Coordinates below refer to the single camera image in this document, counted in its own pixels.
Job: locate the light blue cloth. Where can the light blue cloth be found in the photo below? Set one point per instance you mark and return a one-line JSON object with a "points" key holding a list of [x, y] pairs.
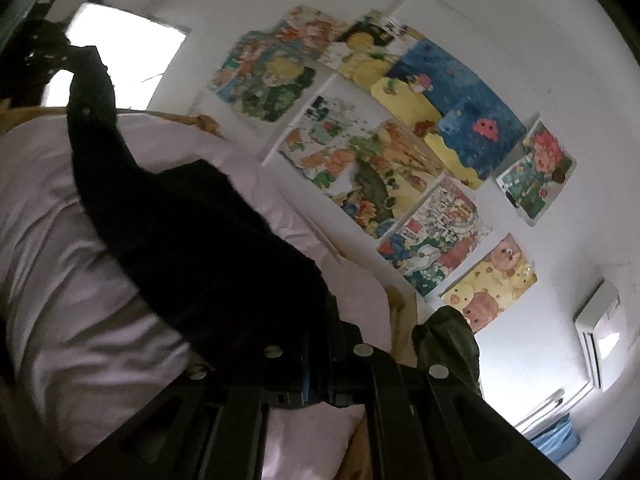
{"points": [[555, 437]]}

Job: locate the blue pink jellyfish drawing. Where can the blue pink jellyfish drawing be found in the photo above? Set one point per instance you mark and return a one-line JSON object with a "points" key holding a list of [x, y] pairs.
{"points": [[480, 140]]}

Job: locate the olive green garment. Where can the olive green garment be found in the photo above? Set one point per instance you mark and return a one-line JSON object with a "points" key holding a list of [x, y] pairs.
{"points": [[450, 345]]}

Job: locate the busy city doodle drawing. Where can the busy city doodle drawing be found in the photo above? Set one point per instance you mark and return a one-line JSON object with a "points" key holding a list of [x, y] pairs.
{"points": [[435, 235]]}

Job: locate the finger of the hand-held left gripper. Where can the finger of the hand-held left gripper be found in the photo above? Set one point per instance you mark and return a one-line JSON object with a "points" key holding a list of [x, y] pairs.
{"points": [[84, 58]]}

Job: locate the pale pink duvet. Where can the pale pink duvet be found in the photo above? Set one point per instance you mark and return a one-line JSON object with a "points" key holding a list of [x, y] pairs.
{"points": [[65, 285]]}

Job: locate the white air conditioner pipe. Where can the white air conditioner pipe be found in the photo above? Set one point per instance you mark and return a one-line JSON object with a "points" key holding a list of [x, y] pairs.
{"points": [[542, 407]]}

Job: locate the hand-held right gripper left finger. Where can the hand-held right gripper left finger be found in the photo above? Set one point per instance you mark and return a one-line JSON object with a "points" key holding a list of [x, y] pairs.
{"points": [[306, 377]]}

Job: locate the bright window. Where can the bright window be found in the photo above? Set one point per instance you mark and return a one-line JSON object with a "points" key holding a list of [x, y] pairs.
{"points": [[130, 45]]}

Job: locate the black jacket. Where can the black jacket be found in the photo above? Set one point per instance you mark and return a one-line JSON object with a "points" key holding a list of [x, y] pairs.
{"points": [[200, 240]]}

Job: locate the red-haired girl drawing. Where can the red-haired girl drawing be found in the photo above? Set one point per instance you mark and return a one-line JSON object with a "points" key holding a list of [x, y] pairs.
{"points": [[537, 170]]}

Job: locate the pink pig drawing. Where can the pink pig drawing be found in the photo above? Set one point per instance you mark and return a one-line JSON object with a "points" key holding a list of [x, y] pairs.
{"points": [[492, 285]]}

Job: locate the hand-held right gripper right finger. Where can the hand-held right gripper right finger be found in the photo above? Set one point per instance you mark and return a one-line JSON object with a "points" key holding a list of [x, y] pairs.
{"points": [[400, 410]]}

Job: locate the orange-haired girl drawing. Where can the orange-haired girl drawing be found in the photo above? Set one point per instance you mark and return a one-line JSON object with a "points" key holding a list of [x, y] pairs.
{"points": [[310, 27]]}

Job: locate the blond boy green drawing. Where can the blond boy green drawing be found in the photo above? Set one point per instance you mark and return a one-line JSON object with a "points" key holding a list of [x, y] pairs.
{"points": [[277, 87]]}

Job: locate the swimming girl drawing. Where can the swimming girl drawing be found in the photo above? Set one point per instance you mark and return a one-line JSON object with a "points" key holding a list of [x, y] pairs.
{"points": [[240, 62]]}

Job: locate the wooden bed frame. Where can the wooden bed frame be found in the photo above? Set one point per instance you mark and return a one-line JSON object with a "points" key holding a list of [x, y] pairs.
{"points": [[402, 325]]}

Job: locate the blue sea fish drawing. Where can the blue sea fish drawing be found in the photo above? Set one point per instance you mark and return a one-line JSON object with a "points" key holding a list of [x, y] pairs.
{"points": [[435, 80]]}

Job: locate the white air conditioner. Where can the white air conditioner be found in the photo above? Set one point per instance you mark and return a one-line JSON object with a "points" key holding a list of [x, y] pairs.
{"points": [[602, 335]]}

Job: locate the yellow moon drawing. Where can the yellow moon drawing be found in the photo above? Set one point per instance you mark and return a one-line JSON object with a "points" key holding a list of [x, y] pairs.
{"points": [[365, 55]]}

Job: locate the white turtle drawing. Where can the white turtle drawing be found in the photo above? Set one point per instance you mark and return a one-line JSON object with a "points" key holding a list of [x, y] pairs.
{"points": [[320, 135]]}

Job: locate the green dinosaur drawing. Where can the green dinosaur drawing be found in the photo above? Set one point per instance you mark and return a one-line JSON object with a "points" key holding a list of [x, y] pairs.
{"points": [[390, 175]]}

